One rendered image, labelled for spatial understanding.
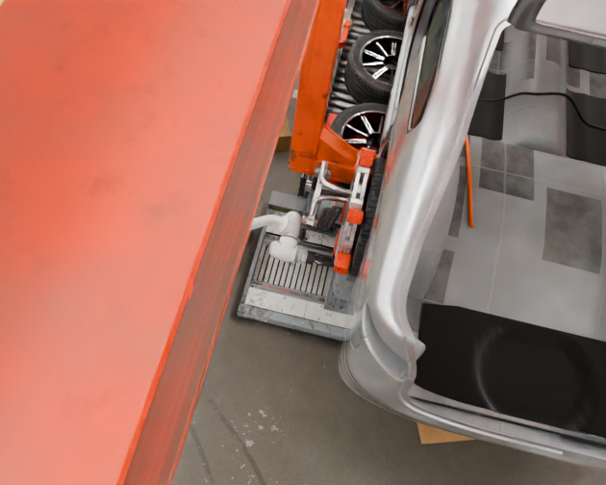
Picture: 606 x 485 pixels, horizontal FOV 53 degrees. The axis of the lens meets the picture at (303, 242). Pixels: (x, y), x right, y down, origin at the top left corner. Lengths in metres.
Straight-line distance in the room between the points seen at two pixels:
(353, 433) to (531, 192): 1.71
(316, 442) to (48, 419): 3.33
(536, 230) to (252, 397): 1.87
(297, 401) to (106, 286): 3.34
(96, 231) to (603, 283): 3.13
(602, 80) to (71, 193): 4.39
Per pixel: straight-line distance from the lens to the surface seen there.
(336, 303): 3.82
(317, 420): 3.75
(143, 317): 0.44
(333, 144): 3.66
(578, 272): 3.40
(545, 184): 3.58
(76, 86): 0.57
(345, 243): 3.10
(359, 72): 4.52
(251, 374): 3.79
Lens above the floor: 3.63
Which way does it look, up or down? 60 degrees down
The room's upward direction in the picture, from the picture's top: 11 degrees clockwise
